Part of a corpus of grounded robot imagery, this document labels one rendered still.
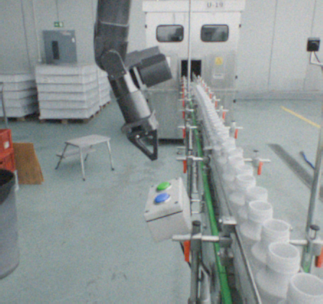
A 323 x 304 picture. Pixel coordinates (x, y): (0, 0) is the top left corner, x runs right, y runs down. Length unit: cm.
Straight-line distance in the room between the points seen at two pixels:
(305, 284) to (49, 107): 665
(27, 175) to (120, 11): 328
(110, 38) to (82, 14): 1019
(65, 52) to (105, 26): 1030
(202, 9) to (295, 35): 637
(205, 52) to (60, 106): 337
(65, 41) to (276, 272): 1059
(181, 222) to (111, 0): 42
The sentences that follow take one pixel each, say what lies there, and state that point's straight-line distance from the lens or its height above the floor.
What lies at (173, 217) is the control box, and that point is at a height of 109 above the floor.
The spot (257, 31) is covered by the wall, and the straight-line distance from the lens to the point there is 1052.
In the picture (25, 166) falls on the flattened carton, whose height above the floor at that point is 23.
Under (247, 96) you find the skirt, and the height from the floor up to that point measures 10.
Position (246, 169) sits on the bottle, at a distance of 72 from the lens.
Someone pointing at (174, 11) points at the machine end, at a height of 197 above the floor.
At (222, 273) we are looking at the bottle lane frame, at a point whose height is 100.
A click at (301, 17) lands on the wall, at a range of 1087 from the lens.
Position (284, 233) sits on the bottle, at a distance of 48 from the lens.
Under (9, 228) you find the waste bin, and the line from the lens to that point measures 228.
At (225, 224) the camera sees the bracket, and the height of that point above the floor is 111.
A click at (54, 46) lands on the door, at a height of 162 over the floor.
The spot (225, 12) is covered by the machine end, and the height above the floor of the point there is 195.
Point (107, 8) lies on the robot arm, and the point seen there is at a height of 147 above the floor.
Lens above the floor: 140
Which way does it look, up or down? 17 degrees down
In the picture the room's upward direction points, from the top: straight up
